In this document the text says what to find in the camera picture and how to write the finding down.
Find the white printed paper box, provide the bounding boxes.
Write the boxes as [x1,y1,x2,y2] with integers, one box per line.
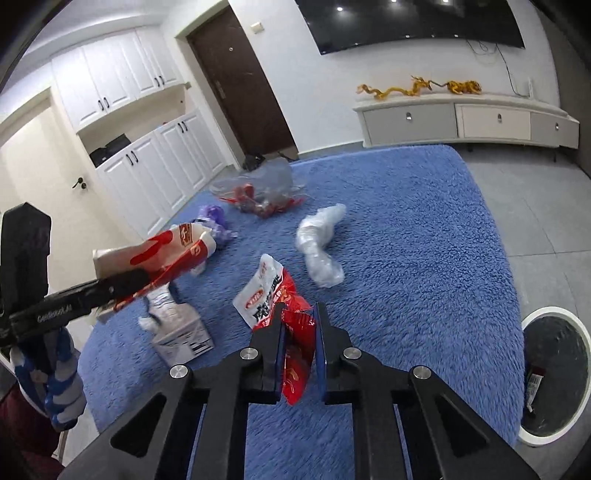
[138,283,214,367]

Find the red white noodle packet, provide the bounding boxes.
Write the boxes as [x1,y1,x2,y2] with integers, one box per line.
[93,222,216,323]

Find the red white snack bag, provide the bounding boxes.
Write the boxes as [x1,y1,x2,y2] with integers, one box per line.
[232,254,315,406]

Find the clear plastic wrap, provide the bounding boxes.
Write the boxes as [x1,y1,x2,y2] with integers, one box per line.
[294,203,346,288]

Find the white round trash bin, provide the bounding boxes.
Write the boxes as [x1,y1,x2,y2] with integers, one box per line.
[519,306,590,448]

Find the blue white gloved left hand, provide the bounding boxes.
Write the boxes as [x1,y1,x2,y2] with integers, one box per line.
[10,327,87,432]

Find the cream interior door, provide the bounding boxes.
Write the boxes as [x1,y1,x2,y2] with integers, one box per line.
[1,101,127,291]

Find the blue shaggy rug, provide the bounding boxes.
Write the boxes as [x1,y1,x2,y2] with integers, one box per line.
[79,145,525,479]

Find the purple snack wrapper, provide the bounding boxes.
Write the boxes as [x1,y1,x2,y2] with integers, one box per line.
[197,204,238,249]

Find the shoes by door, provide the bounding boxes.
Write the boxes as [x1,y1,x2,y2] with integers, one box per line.
[242,151,297,172]

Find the clear bag with red wrappers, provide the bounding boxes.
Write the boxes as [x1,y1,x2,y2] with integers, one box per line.
[211,158,307,218]

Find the dark brown door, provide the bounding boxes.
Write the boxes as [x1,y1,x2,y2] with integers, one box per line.
[187,7,296,156]

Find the white TV cabinet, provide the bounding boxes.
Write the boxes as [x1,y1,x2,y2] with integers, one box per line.
[353,93,580,150]

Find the yellow dragon ornament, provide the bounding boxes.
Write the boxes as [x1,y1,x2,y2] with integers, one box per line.
[356,76,482,100]

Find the white wall cupboards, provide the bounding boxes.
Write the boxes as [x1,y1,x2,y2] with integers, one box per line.
[51,27,228,238]

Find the black wall television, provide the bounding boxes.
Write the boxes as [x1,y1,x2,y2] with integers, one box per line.
[297,0,525,55]

